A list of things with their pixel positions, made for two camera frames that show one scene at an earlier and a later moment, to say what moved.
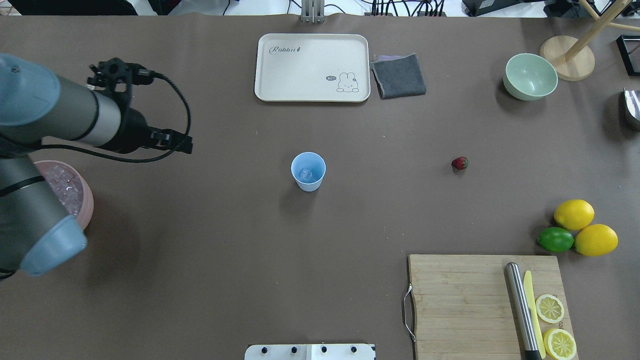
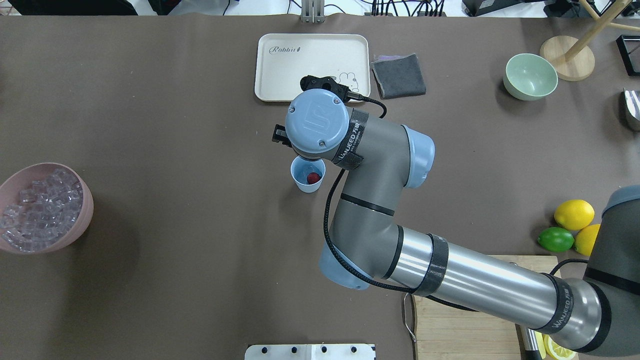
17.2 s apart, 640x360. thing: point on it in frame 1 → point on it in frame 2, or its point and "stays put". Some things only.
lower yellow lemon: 574,214 stays put
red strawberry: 460,163 → 312,177
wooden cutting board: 462,310 stays put
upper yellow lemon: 596,240 stays put
